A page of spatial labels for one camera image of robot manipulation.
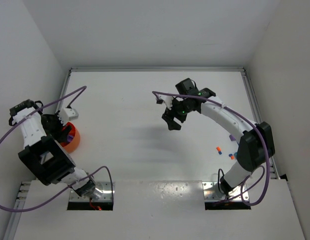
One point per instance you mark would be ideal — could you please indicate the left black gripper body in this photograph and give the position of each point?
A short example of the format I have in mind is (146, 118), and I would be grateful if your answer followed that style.
(59, 133)

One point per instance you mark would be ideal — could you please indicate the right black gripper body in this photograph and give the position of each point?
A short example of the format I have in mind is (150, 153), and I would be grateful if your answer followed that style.
(172, 116)

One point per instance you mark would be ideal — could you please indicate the purple lego brick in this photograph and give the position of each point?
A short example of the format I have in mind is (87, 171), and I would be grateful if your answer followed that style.
(232, 138)
(69, 138)

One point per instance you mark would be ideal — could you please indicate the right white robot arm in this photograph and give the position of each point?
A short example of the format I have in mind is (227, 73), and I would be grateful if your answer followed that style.
(255, 140)

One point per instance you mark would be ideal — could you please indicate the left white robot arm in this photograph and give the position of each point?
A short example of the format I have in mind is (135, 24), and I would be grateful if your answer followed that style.
(44, 154)

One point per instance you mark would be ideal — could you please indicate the orange divided container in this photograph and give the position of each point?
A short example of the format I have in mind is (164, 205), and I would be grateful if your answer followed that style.
(70, 146)

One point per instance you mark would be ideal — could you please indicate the small orange blue lego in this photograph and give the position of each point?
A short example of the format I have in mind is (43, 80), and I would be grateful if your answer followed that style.
(219, 150)

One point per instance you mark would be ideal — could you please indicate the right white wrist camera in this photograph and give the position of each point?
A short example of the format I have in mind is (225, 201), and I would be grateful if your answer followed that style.
(167, 100)

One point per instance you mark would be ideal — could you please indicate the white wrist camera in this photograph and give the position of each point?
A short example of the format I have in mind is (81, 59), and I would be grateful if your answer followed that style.
(167, 100)
(66, 115)

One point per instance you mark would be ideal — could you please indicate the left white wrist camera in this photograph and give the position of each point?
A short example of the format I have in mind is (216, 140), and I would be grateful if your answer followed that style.
(66, 115)

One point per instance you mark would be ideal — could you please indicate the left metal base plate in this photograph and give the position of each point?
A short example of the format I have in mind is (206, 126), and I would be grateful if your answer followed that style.
(102, 194)

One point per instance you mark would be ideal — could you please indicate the metal base plate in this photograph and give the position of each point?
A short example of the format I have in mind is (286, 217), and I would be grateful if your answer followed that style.
(102, 194)
(212, 194)

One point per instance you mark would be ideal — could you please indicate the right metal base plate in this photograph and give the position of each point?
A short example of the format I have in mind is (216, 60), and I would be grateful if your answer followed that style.
(212, 194)

